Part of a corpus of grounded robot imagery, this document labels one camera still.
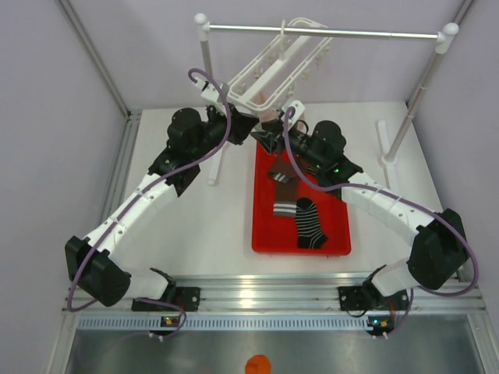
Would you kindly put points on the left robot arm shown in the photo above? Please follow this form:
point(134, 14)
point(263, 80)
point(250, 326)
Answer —
point(105, 263)

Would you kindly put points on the pale pink sock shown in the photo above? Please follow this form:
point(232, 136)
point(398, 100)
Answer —
point(268, 115)

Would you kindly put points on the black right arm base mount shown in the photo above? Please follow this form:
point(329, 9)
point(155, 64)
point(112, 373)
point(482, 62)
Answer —
point(356, 301)

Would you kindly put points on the white rack base foot left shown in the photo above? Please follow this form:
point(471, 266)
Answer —
point(212, 176)

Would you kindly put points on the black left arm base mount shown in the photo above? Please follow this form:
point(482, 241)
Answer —
point(186, 298)

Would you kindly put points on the red plastic tray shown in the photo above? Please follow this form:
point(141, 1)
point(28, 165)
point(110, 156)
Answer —
point(278, 235)

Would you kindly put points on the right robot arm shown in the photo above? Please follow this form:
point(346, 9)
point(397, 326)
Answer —
point(436, 241)

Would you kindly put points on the black striped sock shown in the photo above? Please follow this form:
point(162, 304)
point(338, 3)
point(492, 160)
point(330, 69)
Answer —
point(312, 169)
point(309, 231)

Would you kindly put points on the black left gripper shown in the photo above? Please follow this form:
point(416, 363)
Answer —
point(242, 123)

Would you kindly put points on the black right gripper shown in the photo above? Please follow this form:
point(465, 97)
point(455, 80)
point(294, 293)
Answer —
point(269, 139)

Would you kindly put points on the black striped sock lower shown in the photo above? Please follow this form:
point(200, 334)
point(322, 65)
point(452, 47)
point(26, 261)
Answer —
point(309, 231)

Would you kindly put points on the aluminium mounting rail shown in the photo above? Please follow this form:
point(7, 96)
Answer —
point(307, 293)

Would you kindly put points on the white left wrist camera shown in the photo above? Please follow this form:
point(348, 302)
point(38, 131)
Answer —
point(210, 94)

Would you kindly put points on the white drying rack frame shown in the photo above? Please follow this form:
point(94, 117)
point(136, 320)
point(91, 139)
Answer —
point(442, 40)

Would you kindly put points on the brown sock striped cuff long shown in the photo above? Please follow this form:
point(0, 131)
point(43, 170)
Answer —
point(285, 194)

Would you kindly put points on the orange round object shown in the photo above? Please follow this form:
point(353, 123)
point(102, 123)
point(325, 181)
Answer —
point(258, 364)

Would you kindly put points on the white clip sock hanger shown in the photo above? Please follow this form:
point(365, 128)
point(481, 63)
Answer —
point(271, 78)

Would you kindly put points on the black striped sock upper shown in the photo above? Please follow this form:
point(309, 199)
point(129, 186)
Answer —
point(312, 169)

